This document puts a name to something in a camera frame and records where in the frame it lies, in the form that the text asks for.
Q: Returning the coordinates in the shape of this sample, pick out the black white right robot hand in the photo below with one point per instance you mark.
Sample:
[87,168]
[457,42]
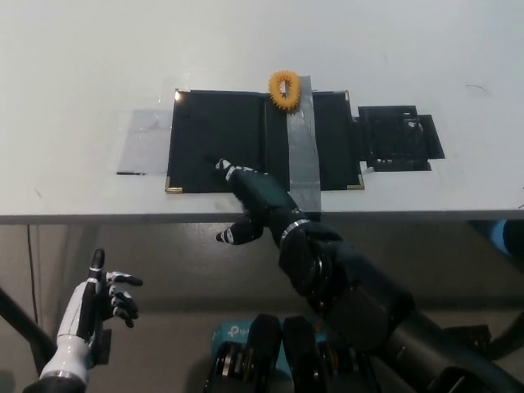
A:
[264,200]

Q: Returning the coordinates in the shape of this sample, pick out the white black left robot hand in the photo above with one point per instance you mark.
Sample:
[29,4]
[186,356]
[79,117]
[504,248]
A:
[75,319]

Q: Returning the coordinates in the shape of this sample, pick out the black USC diary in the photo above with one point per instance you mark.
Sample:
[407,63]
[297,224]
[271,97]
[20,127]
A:
[221,127]

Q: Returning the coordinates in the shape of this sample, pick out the black ribbed right robot block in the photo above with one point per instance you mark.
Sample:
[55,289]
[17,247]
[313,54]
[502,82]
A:
[303,356]

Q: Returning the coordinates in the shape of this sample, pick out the black ribbed robot block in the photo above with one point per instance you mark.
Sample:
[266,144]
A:
[303,356]
[245,360]

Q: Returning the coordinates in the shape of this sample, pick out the black ribbed left robot block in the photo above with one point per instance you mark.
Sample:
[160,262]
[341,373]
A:
[245,360]

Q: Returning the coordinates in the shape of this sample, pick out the black slanted leg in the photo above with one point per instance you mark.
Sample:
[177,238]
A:
[24,323]

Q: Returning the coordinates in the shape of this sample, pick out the clear plastic tape sheet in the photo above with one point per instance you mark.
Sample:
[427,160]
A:
[143,143]

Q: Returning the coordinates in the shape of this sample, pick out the teal TP-Link box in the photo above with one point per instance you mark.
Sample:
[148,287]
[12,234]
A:
[231,332]

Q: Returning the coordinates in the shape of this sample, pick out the blue round object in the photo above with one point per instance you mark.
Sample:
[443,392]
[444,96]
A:
[501,238]

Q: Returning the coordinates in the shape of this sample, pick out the black curved base leg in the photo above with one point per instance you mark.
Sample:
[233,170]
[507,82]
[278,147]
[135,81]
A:
[509,337]

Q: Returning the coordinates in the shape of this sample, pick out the grey duct tape strip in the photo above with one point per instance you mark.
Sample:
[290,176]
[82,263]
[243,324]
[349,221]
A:
[303,151]

